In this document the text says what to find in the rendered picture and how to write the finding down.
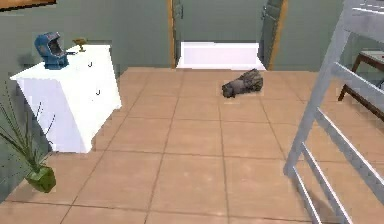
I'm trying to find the brown wooden table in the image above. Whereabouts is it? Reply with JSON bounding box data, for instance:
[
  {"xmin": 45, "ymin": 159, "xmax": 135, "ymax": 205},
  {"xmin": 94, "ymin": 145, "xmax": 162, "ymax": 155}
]
[{"xmin": 337, "ymin": 50, "xmax": 384, "ymax": 123}]

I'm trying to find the brown framed wall picture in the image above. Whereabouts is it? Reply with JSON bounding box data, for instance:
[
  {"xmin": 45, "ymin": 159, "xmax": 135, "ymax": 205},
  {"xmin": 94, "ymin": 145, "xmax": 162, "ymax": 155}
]
[{"xmin": 0, "ymin": 0, "xmax": 58, "ymax": 13}]

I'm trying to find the blue arcade joystick machine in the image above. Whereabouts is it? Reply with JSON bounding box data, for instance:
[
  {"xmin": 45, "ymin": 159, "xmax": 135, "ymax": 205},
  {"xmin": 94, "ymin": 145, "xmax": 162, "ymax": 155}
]
[{"xmin": 34, "ymin": 31, "xmax": 70, "ymax": 71}]

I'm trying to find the white chest of drawers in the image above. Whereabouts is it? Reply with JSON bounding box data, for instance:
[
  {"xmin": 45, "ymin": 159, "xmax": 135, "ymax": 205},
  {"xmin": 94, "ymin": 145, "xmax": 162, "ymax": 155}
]
[{"xmin": 9, "ymin": 44, "xmax": 123, "ymax": 154}]

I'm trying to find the grey green room door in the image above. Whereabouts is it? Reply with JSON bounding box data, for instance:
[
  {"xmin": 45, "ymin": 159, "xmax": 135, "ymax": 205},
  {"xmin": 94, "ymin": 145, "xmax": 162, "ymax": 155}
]
[{"xmin": 259, "ymin": 0, "xmax": 285, "ymax": 70}]

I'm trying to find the small brass goblet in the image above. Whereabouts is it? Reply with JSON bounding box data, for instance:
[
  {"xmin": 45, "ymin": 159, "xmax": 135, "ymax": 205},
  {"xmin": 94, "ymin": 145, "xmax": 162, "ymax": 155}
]
[{"xmin": 72, "ymin": 37, "xmax": 88, "ymax": 53}]

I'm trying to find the grey crumpled cloth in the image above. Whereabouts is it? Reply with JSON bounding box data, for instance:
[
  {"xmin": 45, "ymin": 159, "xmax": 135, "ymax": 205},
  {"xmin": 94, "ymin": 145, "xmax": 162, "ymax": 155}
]
[{"xmin": 221, "ymin": 68, "xmax": 264, "ymax": 99}]

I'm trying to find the green potted house plant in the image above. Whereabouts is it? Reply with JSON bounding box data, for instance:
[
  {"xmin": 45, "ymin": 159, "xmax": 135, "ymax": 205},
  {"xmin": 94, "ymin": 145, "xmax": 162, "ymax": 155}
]
[{"xmin": 0, "ymin": 79, "xmax": 58, "ymax": 194}]

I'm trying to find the grey metal ladder shelf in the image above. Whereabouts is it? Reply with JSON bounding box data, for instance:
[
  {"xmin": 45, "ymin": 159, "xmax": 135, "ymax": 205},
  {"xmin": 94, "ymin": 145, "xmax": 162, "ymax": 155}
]
[{"xmin": 283, "ymin": 0, "xmax": 384, "ymax": 224}]

